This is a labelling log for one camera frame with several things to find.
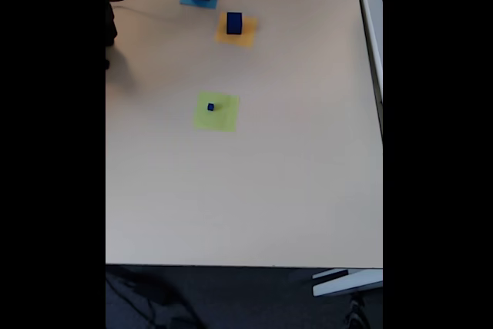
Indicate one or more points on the white table foot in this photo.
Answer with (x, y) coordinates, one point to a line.
(346, 284)

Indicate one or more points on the green paper square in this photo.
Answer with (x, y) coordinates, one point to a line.
(225, 119)

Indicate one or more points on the medium blue cube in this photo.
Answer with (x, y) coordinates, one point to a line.
(233, 24)

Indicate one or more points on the white adjacent table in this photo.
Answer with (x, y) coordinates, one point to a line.
(371, 24)

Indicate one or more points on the tiny blue cube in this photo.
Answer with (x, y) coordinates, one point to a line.
(210, 107)

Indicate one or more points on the orange paper square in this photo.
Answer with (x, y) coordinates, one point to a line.
(248, 36)

